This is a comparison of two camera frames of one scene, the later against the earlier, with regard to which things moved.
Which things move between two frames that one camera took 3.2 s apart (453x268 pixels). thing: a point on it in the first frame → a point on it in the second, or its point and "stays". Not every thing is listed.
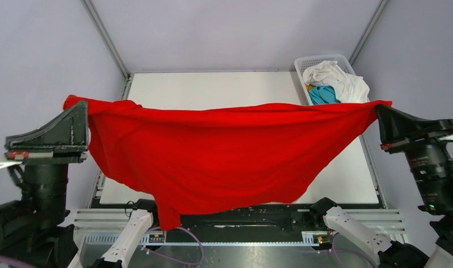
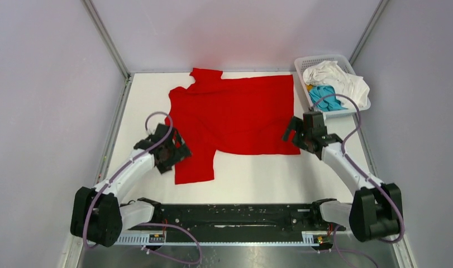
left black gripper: (66, 137) → (181, 152)
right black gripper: (395, 124) → (296, 124)
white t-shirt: (348, 88) stays
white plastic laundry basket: (301, 64) stays
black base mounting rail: (300, 217) stays
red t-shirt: (181, 161) → (245, 115)
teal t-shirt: (322, 94) stays
